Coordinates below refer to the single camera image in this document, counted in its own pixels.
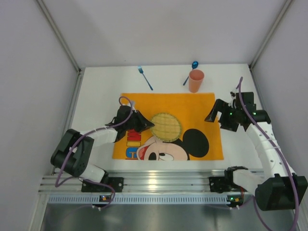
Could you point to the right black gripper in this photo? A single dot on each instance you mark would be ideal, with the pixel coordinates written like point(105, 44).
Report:
point(221, 111)

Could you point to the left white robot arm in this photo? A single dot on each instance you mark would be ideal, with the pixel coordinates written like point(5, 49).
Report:
point(72, 154)

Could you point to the pink plastic cup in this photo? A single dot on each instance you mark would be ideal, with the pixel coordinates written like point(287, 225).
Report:
point(196, 78)

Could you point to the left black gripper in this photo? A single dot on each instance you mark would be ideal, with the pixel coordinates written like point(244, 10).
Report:
point(135, 121)

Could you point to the aluminium mounting rail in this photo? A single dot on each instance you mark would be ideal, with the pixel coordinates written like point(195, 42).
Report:
point(143, 182)

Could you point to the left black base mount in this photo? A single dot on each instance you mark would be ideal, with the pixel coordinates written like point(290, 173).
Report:
point(116, 183)

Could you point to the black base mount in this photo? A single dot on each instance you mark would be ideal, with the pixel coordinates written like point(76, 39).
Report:
point(225, 183)
point(116, 183)

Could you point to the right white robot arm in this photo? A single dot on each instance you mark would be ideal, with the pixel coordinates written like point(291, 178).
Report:
point(280, 188)

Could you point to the yellow woven round plate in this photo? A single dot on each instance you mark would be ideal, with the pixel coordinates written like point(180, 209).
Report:
point(166, 127)

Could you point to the grey slotted cable duct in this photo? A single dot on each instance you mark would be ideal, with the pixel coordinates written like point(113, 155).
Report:
point(127, 199)

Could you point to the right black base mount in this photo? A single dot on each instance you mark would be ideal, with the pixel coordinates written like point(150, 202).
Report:
point(225, 183)

